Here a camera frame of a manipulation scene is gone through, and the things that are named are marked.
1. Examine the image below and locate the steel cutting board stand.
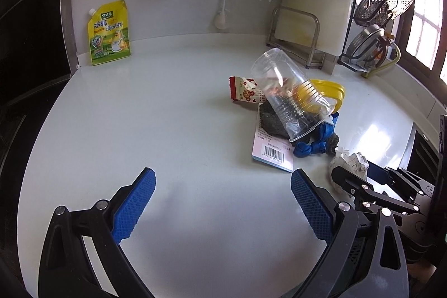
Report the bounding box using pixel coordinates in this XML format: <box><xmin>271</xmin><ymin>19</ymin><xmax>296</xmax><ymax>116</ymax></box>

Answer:
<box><xmin>268</xmin><ymin>6</ymin><xmax>327</xmax><ymax>70</ymax></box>

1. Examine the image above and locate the white paper ball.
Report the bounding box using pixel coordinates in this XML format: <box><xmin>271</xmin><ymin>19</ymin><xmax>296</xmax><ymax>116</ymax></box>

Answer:
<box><xmin>330</xmin><ymin>147</ymin><xmax>370</xmax><ymax>197</ymax></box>

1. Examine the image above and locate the clear plastic cup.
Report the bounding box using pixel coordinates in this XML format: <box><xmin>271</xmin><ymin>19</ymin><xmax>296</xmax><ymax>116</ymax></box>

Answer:
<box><xmin>251</xmin><ymin>48</ymin><xmax>337</xmax><ymax>142</ymax></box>

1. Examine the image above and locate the yellow seasoning pouch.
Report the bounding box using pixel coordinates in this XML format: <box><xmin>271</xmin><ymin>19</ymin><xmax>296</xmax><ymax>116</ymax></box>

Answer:
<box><xmin>86</xmin><ymin>0</ymin><xmax>132</xmax><ymax>66</ymax></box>

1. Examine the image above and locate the dark grey scrap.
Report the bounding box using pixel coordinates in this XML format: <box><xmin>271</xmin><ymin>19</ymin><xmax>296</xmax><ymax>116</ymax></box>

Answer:
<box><xmin>326</xmin><ymin>132</ymin><xmax>341</xmax><ymax>154</ymax></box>

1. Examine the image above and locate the blister pack with pink card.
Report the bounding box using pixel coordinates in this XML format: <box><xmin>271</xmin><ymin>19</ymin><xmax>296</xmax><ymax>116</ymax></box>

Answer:
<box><xmin>251</xmin><ymin>102</ymin><xmax>297</xmax><ymax>173</ymax></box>

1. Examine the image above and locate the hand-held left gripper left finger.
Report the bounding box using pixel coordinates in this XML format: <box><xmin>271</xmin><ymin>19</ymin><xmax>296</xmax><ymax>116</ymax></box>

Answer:
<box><xmin>38</xmin><ymin>167</ymin><xmax>158</xmax><ymax>298</ymax></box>

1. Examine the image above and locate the perforated steel steamer plate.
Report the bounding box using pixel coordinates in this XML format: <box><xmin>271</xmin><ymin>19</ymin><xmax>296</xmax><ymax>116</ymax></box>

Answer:
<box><xmin>356</xmin><ymin>0</ymin><xmax>418</xmax><ymax>26</ymax></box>

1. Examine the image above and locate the yellow plastic lid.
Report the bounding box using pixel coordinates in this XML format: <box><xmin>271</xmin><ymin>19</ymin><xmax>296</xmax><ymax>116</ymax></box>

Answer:
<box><xmin>297</xmin><ymin>79</ymin><xmax>346</xmax><ymax>113</ymax></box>

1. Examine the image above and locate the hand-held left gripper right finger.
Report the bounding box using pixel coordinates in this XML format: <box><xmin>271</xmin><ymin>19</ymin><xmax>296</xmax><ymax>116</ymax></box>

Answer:
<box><xmin>291</xmin><ymin>168</ymin><xmax>410</xmax><ymax>298</ymax></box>

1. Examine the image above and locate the black wire lid rack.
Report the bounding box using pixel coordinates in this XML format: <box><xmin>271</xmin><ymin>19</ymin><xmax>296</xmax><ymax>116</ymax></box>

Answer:
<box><xmin>337</xmin><ymin>0</ymin><xmax>402</xmax><ymax>75</ymax></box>

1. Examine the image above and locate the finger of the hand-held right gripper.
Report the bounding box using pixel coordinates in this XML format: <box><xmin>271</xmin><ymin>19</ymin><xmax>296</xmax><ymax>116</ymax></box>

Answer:
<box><xmin>330</xmin><ymin>166</ymin><xmax>425</xmax><ymax>215</ymax></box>
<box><xmin>367</xmin><ymin>161</ymin><xmax>437</xmax><ymax>201</ymax></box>

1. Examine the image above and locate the steel strainer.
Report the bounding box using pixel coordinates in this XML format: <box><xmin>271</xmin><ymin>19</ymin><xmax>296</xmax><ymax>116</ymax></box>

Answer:
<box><xmin>347</xmin><ymin>24</ymin><xmax>386</xmax><ymax>66</ymax></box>

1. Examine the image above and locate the gas valve with orange handle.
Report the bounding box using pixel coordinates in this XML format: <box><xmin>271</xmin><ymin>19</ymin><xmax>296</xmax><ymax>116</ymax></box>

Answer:
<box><xmin>374</xmin><ymin>34</ymin><xmax>395</xmax><ymax>62</ymax></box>

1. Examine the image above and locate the brown framed window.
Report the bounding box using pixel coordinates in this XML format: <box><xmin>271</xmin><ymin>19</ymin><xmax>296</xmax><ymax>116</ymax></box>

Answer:
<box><xmin>405</xmin><ymin>0</ymin><xmax>447</xmax><ymax>82</ymax></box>

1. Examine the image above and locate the small stained cutting board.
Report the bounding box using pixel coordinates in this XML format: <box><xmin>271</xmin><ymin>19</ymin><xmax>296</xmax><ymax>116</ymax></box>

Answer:
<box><xmin>274</xmin><ymin>9</ymin><xmax>316</xmax><ymax>48</ymax></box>

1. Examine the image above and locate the red white snack wrapper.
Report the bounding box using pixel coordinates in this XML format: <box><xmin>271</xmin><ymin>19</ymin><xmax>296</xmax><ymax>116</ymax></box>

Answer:
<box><xmin>229</xmin><ymin>75</ymin><xmax>262</xmax><ymax>104</ymax></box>

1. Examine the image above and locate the yellow gas hose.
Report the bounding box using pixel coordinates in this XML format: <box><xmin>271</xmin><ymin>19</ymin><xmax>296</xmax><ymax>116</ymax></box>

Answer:
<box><xmin>361</xmin><ymin>47</ymin><xmax>402</xmax><ymax>78</ymax></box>

